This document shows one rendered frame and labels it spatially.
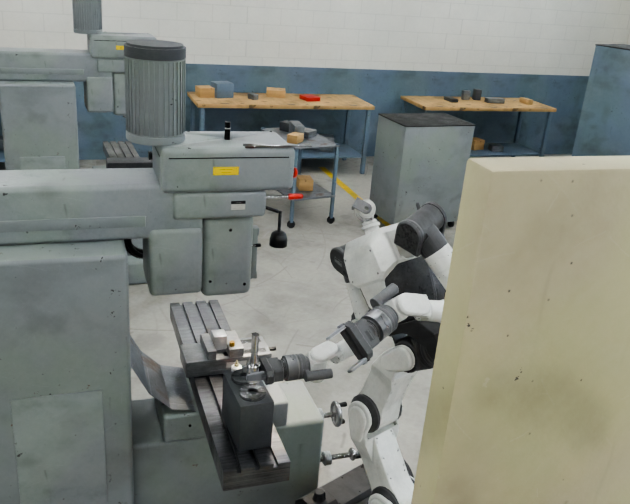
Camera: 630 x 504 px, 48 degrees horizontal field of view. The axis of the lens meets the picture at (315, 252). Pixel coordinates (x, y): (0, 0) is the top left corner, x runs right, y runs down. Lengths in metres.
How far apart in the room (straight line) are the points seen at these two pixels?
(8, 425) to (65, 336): 0.38
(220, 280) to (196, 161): 0.48
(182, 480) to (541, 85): 9.17
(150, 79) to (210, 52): 6.80
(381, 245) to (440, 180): 5.05
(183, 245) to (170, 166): 0.30
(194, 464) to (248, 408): 0.64
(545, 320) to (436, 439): 0.22
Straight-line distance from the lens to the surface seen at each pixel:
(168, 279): 2.59
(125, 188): 2.47
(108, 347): 2.57
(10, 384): 2.63
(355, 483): 2.98
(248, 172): 2.49
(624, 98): 8.17
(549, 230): 0.91
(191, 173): 2.45
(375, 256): 2.29
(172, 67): 2.42
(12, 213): 2.49
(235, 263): 2.64
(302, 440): 3.08
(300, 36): 9.45
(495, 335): 0.94
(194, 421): 2.86
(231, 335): 2.98
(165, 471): 3.00
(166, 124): 2.44
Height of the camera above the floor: 2.51
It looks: 22 degrees down
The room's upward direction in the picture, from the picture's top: 5 degrees clockwise
